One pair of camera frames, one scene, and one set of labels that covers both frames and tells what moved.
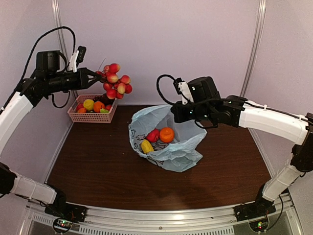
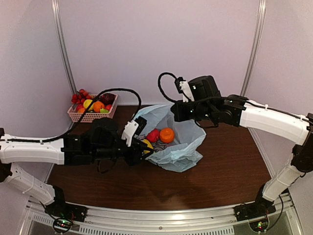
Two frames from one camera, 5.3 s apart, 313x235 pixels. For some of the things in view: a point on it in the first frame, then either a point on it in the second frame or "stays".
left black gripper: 82,82 → 134,157
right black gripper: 180,116 stays
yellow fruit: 146,146 stays
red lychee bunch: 115,87 → 78,98
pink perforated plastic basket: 91,117 stays
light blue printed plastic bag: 177,155 stays
